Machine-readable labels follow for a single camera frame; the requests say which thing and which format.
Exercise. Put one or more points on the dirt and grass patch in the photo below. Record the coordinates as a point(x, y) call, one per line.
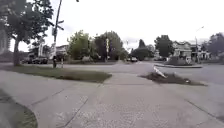
point(173, 79)

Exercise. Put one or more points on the low building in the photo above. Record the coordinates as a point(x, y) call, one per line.
point(61, 50)

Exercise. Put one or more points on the bush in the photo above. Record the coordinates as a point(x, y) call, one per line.
point(176, 60)

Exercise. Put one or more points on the white object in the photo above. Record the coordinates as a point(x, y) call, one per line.
point(159, 71)

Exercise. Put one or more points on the white sign on post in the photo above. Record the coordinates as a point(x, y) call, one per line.
point(41, 50)

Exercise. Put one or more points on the kerbed traffic island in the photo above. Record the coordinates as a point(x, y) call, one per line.
point(180, 66)

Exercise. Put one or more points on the grey asphalt road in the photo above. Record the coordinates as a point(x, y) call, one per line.
point(130, 67)

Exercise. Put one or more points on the pole with white sign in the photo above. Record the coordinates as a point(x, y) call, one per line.
point(107, 46)

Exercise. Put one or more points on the dark green tree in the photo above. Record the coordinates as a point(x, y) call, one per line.
point(115, 43)

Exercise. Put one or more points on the car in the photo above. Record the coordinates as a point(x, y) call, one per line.
point(133, 59)

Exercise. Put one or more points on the light green tree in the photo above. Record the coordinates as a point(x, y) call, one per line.
point(78, 45)

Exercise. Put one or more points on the pale house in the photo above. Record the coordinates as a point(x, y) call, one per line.
point(181, 49)

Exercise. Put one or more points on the parked dark vehicles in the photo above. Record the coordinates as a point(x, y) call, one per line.
point(40, 60)

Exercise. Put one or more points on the dark pointed tree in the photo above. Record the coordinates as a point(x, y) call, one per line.
point(141, 51)

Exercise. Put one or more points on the grey concrete pavement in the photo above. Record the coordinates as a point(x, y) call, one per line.
point(126, 103)

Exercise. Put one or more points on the street lamp pole with signs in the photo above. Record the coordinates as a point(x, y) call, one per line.
point(55, 33)

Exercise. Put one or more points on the thin marker post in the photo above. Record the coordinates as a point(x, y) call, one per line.
point(62, 62)

